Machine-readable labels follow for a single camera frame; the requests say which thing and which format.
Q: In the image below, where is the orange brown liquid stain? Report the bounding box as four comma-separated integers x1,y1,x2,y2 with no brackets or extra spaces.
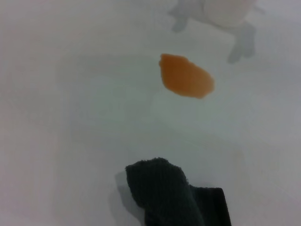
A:
158,53,215,99

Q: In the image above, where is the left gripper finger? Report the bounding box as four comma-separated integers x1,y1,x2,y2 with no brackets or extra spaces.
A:
189,186,231,226

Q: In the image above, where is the white paper cup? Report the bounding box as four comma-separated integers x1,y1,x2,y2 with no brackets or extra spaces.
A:
202,0,256,27

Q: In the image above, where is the dark blue rag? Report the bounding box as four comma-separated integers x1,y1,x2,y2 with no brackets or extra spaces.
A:
125,157,207,226

